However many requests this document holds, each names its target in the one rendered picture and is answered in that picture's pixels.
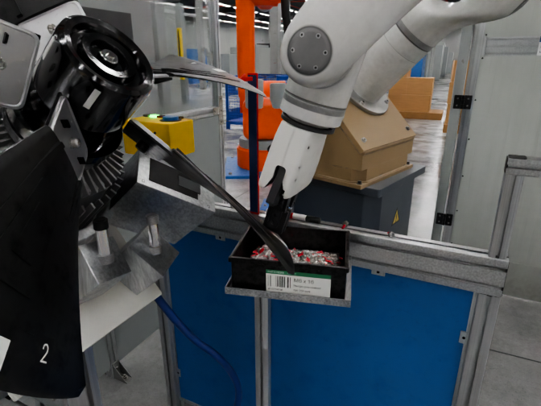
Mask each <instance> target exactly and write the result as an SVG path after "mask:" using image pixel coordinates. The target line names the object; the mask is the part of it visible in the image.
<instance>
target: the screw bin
mask: <svg viewBox="0 0 541 406"><path fill-rule="evenodd" d="M349 236H350V231H349V230H326V229H316V228H305V227H294V226H287V227H286V229H285V231H284V232H282V233H281V234H279V237H280V238H281V239H282V240H283V241H284V243H285V244H286V245H287V248H288V249H294V248H295V249H297V250H309V251H310V250H313V251H316V250H318V251H326V252H336V253H340V256H339V257H341V258H343V259H339V262H341V264H339V266H333V265H323V264H314V263H297V262H294V266H295V273H294V275H292V274H289V273H287V271H286V270H285V269H284V267H283V265H282V264H281V263H280V262H279V261H278V260H270V259H253V258H251V257H250V256H251V255H252V254H253V251H254V249H255V247H256V246H261V247H262V246H263V245H265V243H264V241H263V240H262V239H261V238H260V237H259V236H258V234H257V233H256V232H255V231H254V230H253V228H252V227H251V226H248V228H247V229H246V231H245V233H244V234H243V235H242V237H241V239H240V240H239V242H238V244H237V245H236V246H235V248H234V250H233V252H232V253H231V255H230V256H229V257H228V260H229V262H231V268H232V288H246V289H253V290H261V291H269V292H283V293H290V294H299V295H306V296H320V297H327V298H336V299H343V300H344V299H345V289H346V277H347V273H349Z"/></svg>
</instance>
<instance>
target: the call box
mask: <svg viewBox="0 0 541 406"><path fill-rule="evenodd" d="M133 119H135V120H137V121H139V122H140V123H142V124H143V125H144V126H145V127H146V128H147V129H148V130H150V131H151V132H152V133H154V132H156V134H155V135H156V136H157V137H159V138H160V139H161V140H162V141H164V142H165V143H166V144H167V145H168V146H169V147H170V148H171V149H172V148H175V149H176V148H179V149H180V150H181V151H182V152H183V153H184V154H185V155H187V154H190V153H193V152H194V151H195V145H194V132H193V120H192V119H189V118H182V119H180V118H179V120H175V121H164V120H163V119H162V118H151V117H138V118H133ZM123 139H124V146H125V153H127V154H133V155H134V153H135V152H136V151H137V150H138V149H137V148H136V147H135V145H136V142H135V141H134V140H132V139H131V138H130V137H128V136H127V135H126V134H124V133H123Z"/></svg>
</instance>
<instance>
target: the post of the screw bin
mask: <svg viewBox="0 0 541 406"><path fill-rule="evenodd" d="M254 327H255V378H256V406H271V299H269V298H261V297H255V298H254Z"/></svg>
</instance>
